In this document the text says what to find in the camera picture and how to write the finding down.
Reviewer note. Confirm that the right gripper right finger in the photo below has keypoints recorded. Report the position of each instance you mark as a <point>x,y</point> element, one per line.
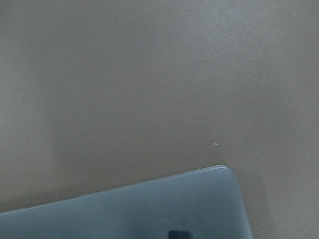
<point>186,235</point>

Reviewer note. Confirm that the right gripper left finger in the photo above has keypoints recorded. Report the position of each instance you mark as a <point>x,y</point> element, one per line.
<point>174,234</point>

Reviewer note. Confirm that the grey laptop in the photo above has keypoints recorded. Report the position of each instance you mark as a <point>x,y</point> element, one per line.
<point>206,202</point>

